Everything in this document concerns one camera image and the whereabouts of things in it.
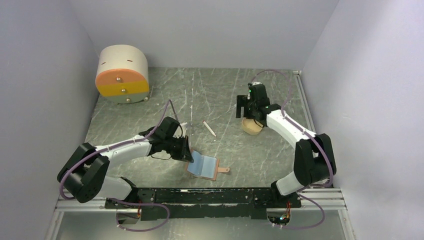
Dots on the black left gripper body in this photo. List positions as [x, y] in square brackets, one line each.
[175, 145]

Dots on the pink leather card holder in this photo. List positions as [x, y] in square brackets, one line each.
[205, 167]

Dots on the round beige drawer box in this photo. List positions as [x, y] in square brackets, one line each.
[122, 74]

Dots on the white pen with red cap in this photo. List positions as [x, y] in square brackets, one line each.
[209, 128]

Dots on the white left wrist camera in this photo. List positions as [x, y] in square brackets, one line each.
[183, 128]

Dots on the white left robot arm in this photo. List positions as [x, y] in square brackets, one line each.
[85, 177]

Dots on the beige oval tray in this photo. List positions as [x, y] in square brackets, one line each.
[251, 126]

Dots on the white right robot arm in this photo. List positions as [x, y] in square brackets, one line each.
[313, 153]

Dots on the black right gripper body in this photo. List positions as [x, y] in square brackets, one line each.
[251, 106]

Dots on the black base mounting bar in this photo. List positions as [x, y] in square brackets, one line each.
[188, 203]

